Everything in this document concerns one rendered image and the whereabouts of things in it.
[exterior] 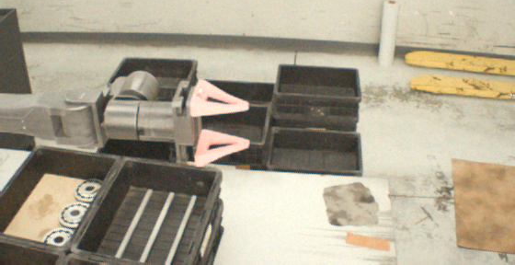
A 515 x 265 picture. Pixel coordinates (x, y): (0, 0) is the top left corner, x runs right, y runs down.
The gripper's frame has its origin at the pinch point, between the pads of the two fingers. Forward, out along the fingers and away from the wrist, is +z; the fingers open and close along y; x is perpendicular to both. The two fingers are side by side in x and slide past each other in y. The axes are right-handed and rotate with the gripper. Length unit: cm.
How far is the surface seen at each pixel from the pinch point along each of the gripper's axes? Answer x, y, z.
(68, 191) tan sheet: -52, 63, -59
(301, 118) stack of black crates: -155, 100, 9
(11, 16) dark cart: -177, 58, -141
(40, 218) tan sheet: -39, 62, -64
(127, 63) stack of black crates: -186, 91, -82
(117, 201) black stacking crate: -47, 60, -42
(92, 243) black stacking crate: -29, 58, -43
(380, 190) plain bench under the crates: -78, 76, 36
